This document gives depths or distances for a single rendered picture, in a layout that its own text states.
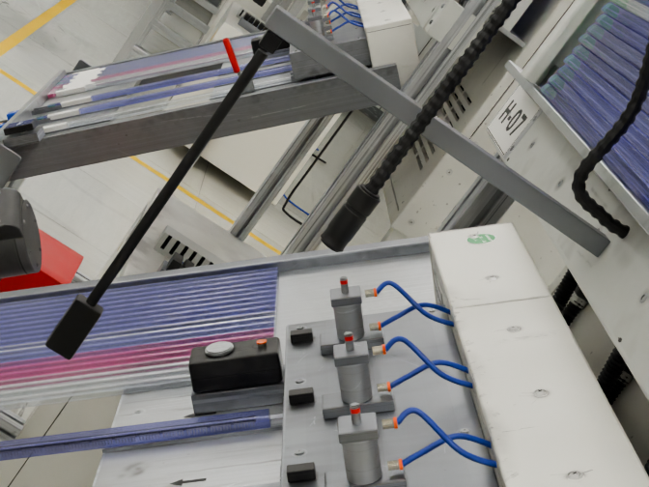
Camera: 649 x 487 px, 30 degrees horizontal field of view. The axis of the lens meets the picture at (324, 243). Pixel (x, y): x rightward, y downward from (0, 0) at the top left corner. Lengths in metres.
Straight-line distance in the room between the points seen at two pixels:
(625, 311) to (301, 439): 0.23
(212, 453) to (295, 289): 0.34
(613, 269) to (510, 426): 0.15
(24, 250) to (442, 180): 1.27
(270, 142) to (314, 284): 4.17
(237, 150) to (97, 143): 3.36
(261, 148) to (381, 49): 3.39
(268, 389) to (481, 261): 0.21
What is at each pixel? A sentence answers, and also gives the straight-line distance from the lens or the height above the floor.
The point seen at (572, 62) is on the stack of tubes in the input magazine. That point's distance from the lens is 1.11.
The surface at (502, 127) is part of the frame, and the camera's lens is 1.28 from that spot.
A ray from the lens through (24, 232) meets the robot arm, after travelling 0.93.
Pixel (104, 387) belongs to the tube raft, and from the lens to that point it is 1.09.
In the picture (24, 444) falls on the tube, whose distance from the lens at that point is 1.02.
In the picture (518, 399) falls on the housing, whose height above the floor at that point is 1.24.
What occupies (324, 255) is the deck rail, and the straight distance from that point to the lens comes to 1.31.
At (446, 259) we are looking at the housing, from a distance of 1.06.
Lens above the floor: 1.45
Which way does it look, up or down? 15 degrees down
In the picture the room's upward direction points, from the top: 36 degrees clockwise
